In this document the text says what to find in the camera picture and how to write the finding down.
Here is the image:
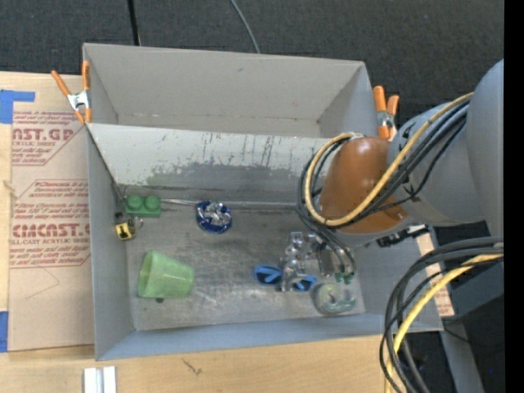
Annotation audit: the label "pale green tape roll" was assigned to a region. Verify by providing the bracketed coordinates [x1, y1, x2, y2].
[312, 282, 357, 317]

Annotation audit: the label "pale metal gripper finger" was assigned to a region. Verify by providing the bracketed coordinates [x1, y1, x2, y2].
[279, 231, 307, 268]
[280, 261, 306, 293]

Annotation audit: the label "yellow and black tape measure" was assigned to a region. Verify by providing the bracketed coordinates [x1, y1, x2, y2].
[115, 217, 138, 242]

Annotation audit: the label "green toy brick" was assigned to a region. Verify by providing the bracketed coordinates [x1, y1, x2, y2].
[124, 194, 162, 219]

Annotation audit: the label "brown cardboard board, red print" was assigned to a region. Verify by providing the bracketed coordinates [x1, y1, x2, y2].
[0, 70, 96, 352]

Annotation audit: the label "black cylinder on white bracket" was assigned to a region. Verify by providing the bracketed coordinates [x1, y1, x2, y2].
[375, 224, 430, 248]

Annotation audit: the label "blue sunglasses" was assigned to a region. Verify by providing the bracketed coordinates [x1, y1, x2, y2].
[253, 264, 318, 293]

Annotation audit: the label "grey metal bin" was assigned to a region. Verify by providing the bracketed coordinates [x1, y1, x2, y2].
[81, 42, 444, 362]

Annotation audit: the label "green plastic cup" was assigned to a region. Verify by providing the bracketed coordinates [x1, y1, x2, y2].
[137, 250, 196, 300]

